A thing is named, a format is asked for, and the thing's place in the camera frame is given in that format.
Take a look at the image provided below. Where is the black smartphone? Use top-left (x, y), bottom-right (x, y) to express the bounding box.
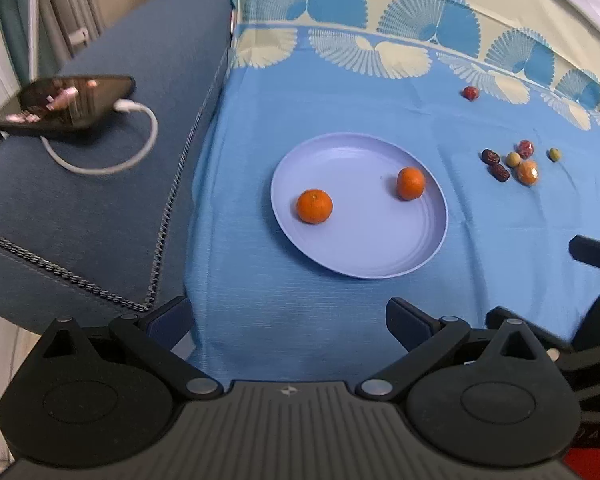
top-left (0, 75), bottom-right (135, 138)

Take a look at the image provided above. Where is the orange fruit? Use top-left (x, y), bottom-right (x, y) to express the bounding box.
top-left (516, 159), bottom-right (540, 186)

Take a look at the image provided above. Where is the dark red date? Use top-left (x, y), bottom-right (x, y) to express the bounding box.
top-left (480, 148), bottom-right (500, 166)
top-left (489, 162), bottom-right (510, 182)

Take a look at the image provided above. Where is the blue patterned cloth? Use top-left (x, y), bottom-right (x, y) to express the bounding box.
top-left (185, 0), bottom-right (600, 382)

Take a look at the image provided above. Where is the yellow green small fruit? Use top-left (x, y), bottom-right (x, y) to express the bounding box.
top-left (505, 152), bottom-right (521, 168)

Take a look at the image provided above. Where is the red fruit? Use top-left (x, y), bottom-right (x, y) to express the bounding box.
top-left (462, 86), bottom-right (480, 101)
top-left (516, 140), bottom-right (534, 159)

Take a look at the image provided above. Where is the lilac round plate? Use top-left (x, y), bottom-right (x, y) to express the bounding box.
top-left (270, 132), bottom-right (449, 280)

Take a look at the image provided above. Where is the orange mandarin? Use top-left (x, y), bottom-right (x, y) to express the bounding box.
top-left (396, 167), bottom-right (426, 200)
top-left (296, 188), bottom-right (332, 224)

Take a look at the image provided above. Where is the white charging cable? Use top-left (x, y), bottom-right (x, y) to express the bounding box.
top-left (40, 98), bottom-right (160, 177)

